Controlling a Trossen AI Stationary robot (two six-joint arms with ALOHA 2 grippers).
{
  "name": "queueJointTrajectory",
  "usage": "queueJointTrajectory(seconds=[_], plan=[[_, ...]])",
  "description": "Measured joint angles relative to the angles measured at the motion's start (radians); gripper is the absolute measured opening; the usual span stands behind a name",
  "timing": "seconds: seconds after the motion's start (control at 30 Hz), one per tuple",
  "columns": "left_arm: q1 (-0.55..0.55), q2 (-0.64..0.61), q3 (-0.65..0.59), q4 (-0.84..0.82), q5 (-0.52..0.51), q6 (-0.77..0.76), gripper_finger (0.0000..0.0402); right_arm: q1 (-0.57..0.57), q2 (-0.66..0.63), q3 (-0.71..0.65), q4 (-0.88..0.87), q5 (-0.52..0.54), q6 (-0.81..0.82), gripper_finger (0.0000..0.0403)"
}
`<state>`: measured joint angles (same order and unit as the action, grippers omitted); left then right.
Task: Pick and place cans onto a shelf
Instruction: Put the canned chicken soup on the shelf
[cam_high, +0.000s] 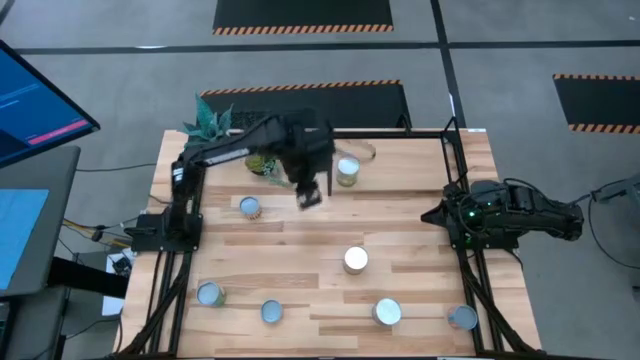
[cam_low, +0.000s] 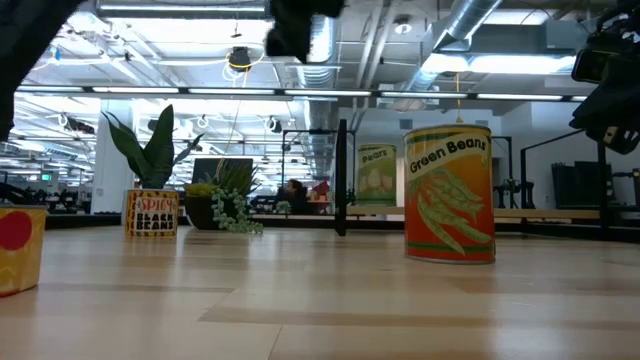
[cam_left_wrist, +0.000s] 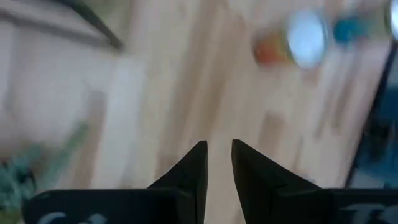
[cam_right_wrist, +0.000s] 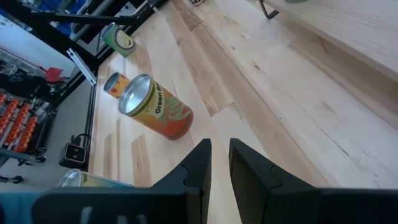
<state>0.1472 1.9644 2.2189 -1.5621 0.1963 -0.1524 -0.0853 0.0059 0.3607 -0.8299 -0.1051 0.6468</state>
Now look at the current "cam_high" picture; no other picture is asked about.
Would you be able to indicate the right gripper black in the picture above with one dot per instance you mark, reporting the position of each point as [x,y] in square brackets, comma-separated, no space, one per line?
[460,212]

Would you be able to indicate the black hazard-striped floor mat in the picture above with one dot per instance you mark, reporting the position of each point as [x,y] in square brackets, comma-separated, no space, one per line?
[300,12]
[325,105]
[600,102]

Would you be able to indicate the white paper sheets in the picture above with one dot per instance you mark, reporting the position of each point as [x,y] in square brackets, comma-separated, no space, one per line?
[112,302]

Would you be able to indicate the grey display light-blue screen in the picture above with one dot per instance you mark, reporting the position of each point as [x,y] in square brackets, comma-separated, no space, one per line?
[60,225]

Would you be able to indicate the black bar under desk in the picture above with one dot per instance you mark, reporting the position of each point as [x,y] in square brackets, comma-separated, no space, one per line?
[85,277]

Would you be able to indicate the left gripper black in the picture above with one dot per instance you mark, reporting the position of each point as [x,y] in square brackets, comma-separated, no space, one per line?
[305,170]

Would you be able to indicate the black upright rig frame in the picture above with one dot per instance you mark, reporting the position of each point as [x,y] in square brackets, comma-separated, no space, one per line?
[405,122]

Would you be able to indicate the succulents in black pot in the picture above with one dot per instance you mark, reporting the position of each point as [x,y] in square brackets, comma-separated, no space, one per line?
[259,164]

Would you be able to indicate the small pink orange can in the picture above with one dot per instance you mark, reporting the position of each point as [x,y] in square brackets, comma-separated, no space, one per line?
[271,311]

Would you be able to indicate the yellow spicy black beans can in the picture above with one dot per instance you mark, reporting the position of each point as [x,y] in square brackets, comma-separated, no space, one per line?
[250,205]

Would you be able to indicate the blue tomato can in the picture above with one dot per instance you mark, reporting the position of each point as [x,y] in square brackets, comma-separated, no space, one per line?
[209,293]

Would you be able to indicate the green pears can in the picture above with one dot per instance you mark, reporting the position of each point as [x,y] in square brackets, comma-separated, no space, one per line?
[348,167]

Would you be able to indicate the short yellow pink-dotted can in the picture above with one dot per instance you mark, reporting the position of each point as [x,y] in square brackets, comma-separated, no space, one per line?
[387,311]

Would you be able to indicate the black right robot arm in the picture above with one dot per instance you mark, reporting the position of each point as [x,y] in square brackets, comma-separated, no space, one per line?
[540,215]

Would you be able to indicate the pink soup can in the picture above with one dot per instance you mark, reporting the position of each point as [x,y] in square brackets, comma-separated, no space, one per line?
[465,317]

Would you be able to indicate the snake plant in white pot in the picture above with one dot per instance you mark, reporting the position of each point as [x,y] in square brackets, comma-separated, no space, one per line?
[207,122]

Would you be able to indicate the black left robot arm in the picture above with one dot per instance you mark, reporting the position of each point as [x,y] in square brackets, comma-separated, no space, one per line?
[260,132]

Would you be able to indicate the orange red can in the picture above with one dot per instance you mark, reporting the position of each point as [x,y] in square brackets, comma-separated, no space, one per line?
[356,257]

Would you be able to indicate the black monitor blue screen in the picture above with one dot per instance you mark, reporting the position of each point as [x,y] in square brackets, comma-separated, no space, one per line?
[35,100]

